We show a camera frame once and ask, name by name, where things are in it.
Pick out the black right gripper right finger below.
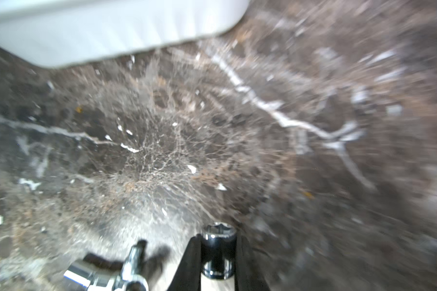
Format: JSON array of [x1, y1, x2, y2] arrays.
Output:
[[235, 233, 270, 291]]

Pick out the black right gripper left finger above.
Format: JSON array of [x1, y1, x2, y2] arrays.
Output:
[[167, 234, 201, 291]]

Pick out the white plastic storage box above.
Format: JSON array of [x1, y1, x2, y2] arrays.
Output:
[[0, 1, 249, 68]]

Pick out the chrome socket near finger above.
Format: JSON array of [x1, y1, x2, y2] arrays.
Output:
[[200, 222, 237, 280]]

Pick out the chrome socket in pile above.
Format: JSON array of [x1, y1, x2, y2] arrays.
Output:
[[63, 240, 149, 291]]

